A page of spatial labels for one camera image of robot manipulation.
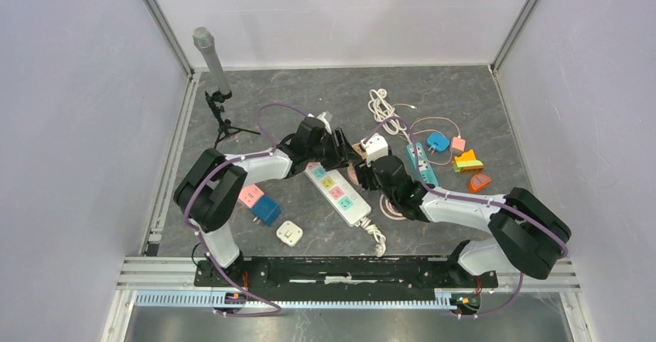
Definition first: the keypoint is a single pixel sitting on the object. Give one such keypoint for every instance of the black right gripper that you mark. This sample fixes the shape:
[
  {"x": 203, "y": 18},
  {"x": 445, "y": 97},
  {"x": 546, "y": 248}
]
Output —
[{"x": 362, "y": 165}]

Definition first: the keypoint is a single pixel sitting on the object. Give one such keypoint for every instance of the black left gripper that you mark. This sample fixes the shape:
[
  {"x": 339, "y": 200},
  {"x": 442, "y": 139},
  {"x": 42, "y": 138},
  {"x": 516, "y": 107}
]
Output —
[{"x": 342, "y": 155}]

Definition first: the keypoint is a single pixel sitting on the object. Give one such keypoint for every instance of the beige cube socket adapter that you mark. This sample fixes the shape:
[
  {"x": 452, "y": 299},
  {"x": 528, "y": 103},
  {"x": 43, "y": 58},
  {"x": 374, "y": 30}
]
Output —
[{"x": 358, "y": 148}]

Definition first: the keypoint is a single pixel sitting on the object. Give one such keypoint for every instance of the teal power strip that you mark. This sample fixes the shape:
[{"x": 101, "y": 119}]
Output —
[{"x": 420, "y": 164}]

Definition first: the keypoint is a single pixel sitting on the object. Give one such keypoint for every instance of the white power strip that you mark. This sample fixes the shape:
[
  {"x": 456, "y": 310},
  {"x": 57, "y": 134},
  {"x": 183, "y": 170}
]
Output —
[{"x": 337, "y": 190}]

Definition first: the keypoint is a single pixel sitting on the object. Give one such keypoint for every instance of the light blue plug adapter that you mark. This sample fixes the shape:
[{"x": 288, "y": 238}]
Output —
[{"x": 437, "y": 142}]

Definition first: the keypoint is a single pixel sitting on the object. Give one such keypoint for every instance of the salmon pink charger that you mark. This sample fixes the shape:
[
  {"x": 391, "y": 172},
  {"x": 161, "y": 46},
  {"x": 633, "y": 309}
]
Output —
[{"x": 457, "y": 146}]

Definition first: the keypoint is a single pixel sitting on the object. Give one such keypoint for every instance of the white plug adapter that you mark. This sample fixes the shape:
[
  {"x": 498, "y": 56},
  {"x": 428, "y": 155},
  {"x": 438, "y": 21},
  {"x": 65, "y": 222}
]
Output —
[{"x": 289, "y": 233}]

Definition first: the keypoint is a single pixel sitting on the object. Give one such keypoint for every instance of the blue cube socket adapter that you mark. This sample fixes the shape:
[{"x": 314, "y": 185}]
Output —
[{"x": 266, "y": 210}]

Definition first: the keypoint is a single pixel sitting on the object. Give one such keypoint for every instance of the pink cube socket adapter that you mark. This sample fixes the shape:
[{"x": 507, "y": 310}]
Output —
[{"x": 250, "y": 195}]

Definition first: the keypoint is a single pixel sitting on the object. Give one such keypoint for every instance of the pink round socket base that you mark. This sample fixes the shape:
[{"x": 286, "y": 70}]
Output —
[{"x": 352, "y": 174}]

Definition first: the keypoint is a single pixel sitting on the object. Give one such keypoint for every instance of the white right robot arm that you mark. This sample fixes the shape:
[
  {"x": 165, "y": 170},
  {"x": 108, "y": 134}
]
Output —
[{"x": 526, "y": 235}]

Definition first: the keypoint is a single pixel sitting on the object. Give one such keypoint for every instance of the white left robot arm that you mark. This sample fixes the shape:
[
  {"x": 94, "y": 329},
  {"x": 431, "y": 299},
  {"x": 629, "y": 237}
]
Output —
[{"x": 209, "y": 192}]

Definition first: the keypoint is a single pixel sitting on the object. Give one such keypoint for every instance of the orange round plug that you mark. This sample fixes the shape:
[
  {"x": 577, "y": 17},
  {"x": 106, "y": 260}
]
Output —
[{"x": 478, "y": 182}]

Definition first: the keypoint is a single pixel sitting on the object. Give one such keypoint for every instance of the yellow green toy block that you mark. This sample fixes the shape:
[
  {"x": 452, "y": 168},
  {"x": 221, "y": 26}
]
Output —
[{"x": 467, "y": 162}]

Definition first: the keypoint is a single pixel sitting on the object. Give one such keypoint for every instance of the grey microphone on stand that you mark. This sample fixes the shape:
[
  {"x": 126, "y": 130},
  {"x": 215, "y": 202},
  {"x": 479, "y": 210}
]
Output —
[{"x": 204, "y": 41}]

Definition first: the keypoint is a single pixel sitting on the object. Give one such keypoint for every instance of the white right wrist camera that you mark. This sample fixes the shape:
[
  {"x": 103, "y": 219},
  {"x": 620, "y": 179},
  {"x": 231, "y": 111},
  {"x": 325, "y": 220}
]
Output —
[{"x": 374, "y": 148}]

